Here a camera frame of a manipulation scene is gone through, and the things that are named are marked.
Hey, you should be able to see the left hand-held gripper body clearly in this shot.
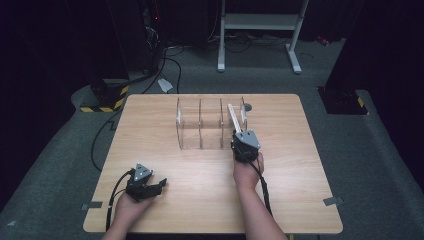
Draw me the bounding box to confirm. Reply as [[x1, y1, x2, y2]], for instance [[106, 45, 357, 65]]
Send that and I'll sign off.
[[125, 162, 155, 202]]

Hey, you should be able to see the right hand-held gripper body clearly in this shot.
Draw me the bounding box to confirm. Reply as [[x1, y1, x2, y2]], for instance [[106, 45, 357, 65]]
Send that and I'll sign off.
[[230, 129, 262, 164]]

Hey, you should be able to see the white book with green leaf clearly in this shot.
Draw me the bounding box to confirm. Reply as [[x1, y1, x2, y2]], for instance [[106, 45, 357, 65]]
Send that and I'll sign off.
[[226, 103, 243, 134]]

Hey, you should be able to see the clear acrylic divider rack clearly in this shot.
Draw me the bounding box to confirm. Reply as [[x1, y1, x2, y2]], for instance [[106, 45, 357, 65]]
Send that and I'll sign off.
[[175, 96, 249, 151]]

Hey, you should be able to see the person's left hand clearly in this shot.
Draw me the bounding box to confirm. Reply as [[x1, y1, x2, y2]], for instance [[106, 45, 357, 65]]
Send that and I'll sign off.
[[114, 191, 157, 224]]

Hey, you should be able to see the person's right hand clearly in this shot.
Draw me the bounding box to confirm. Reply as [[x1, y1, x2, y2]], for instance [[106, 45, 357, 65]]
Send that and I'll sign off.
[[232, 151, 266, 192]]

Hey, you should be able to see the grey tape strip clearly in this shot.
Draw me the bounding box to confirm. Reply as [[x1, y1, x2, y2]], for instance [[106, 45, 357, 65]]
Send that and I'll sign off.
[[80, 201, 104, 212], [322, 196, 345, 207]]

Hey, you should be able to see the black yellow striped stand base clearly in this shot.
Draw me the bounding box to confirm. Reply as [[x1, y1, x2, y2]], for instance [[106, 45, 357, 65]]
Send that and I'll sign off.
[[79, 77, 130, 114], [317, 85, 370, 116]]

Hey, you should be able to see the white plug on floor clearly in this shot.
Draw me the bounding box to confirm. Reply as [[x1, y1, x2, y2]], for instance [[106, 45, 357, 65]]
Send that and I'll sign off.
[[157, 78, 174, 94]]

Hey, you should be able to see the white metal stand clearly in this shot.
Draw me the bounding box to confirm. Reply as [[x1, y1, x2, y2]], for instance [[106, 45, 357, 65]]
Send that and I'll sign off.
[[217, 0, 310, 75]]

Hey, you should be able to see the small red object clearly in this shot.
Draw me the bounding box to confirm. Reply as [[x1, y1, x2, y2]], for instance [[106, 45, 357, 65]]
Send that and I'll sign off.
[[315, 35, 332, 47]]

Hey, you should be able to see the dark equipment rack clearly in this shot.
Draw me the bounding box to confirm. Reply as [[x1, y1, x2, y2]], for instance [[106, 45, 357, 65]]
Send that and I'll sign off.
[[133, 0, 168, 76]]

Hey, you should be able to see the left hand-held gripper black cable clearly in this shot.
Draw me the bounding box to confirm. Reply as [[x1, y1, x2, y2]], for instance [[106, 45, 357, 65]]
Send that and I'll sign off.
[[105, 169, 136, 232]]

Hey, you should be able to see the hand-held gripper black cable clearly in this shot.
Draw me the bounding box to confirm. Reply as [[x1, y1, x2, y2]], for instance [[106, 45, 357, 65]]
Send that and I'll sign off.
[[248, 161, 275, 218], [105, 169, 136, 232]]

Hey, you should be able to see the right hand-held gripper black cable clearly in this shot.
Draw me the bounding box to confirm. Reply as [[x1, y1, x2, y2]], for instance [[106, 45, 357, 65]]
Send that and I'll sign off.
[[248, 161, 275, 218]]

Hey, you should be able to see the black floor cable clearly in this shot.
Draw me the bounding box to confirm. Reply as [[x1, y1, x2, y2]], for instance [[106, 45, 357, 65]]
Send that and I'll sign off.
[[142, 46, 186, 95], [90, 109, 123, 173]]

